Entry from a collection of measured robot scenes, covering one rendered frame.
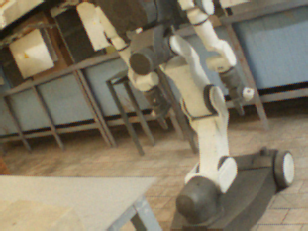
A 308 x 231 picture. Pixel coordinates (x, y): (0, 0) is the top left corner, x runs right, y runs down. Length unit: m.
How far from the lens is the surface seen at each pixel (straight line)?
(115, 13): 1.82
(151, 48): 1.78
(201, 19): 1.79
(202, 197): 1.90
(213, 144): 2.07
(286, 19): 2.68
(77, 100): 4.16
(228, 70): 1.88
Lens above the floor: 1.22
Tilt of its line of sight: 16 degrees down
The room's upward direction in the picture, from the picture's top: 24 degrees counter-clockwise
